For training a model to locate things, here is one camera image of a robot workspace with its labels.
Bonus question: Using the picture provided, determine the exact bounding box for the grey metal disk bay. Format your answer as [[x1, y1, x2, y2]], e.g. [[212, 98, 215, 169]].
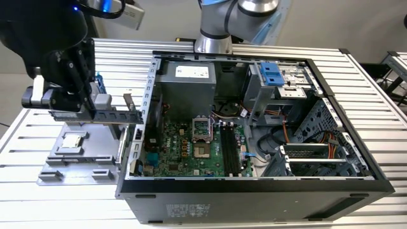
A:
[[263, 142, 364, 177]]

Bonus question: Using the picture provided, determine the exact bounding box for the aluminium frame side table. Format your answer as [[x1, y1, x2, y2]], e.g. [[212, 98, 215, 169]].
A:
[[376, 51, 407, 107]]

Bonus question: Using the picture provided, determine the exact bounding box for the green motherboard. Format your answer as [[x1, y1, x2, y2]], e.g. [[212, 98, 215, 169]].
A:
[[134, 119, 256, 177]]

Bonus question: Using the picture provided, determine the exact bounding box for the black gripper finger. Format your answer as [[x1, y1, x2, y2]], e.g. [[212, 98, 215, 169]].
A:
[[59, 39, 96, 121], [47, 89, 87, 112]]

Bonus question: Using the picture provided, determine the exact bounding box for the blue drive latch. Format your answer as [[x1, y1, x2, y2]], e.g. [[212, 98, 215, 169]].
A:
[[258, 62, 284, 87]]

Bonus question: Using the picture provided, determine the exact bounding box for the small camera on white bracket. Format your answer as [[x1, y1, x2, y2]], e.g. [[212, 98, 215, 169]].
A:
[[20, 74, 53, 109]]

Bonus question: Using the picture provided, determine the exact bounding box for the black RAM slot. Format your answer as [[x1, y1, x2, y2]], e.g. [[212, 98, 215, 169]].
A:
[[227, 123, 242, 177], [220, 123, 235, 177]]

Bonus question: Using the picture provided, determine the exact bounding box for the grey metal drive cage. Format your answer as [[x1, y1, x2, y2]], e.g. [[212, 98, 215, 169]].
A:
[[243, 61, 319, 126]]

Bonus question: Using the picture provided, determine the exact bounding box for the silver box wrist camera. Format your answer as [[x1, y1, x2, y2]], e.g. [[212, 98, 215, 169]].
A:
[[122, 0, 147, 31]]

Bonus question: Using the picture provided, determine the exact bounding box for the black cable loop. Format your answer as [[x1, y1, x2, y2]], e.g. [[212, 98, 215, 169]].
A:
[[256, 133, 283, 159]]

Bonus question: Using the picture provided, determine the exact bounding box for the orange SATA wire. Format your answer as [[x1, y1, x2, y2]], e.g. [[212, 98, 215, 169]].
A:
[[282, 120, 291, 145]]

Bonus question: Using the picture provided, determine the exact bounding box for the white purple wire bundle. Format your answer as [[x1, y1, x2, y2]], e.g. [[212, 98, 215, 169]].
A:
[[210, 111, 244, 126]]

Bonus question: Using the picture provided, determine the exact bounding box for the grey parts rack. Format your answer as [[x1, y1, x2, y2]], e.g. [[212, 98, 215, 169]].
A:
[[35, 78, 142, 188]]

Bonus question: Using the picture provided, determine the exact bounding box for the round black cooler fan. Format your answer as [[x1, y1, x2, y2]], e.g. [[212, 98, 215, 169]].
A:
[[214, 101, 243, 118]]

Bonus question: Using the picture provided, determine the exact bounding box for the silver CPU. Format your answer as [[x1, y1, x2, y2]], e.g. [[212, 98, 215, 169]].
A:
[[61, 135, 84, 149]]

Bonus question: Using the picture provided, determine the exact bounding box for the hard disk in blue carrier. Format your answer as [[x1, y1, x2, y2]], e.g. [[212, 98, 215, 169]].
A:
[[91, 72, 106, 96]]

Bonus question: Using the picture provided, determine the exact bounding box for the graphics card with silver bracket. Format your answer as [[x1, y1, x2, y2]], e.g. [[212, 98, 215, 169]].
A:
[[116, 89, 143, 167]]

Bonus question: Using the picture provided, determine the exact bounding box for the metal socket cover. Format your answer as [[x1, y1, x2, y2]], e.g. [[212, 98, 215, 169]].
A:
[[191, 115, 214, 144]]

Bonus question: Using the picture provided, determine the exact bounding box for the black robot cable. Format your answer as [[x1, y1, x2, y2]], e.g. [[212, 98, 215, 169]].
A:
[[79, 0, 127, 20]]

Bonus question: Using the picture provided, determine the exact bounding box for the orange yellow power wire bundle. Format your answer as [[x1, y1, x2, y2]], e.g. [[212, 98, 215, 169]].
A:
[[314, 132, 339, 161]]

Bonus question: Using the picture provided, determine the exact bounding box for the grey power supply unit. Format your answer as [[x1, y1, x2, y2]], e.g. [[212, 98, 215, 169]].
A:
[[156, 61, 218, 120]]

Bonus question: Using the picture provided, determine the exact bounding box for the black vertical post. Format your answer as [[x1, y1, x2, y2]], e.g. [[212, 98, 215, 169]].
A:
[[84, 13, 100, 39]]

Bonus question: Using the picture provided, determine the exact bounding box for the dark RAM stick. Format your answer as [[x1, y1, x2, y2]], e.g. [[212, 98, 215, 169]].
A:
[[49, 109, 144, 125]]

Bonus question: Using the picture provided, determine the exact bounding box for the CPU socket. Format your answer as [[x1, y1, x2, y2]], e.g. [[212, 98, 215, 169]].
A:
[[192, 142, 214, 160]]

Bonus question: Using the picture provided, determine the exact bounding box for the black open PC case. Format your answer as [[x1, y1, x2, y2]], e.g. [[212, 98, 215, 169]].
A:
[[114, 50, 395, 225]]

